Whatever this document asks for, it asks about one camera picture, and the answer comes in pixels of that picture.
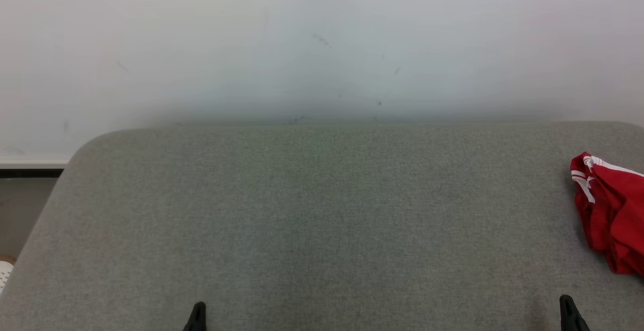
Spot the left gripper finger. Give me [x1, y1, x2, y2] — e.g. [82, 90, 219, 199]
[183, 302, 207, 331]

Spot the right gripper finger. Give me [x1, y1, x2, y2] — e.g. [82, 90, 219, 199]
[559, 295, 590, 331]

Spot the red Bulls basketball jersey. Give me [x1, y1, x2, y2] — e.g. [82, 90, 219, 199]
[570, 152, 644, 276]

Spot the grey fabric sofa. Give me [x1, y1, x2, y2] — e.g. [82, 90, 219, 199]
[0, 121, 644, 331]

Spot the white laundry basket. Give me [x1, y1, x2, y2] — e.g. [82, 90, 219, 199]
[0, 256, 17, 292]

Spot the white wall baseboard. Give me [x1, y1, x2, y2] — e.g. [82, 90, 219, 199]
[0, 159, 70, 179]

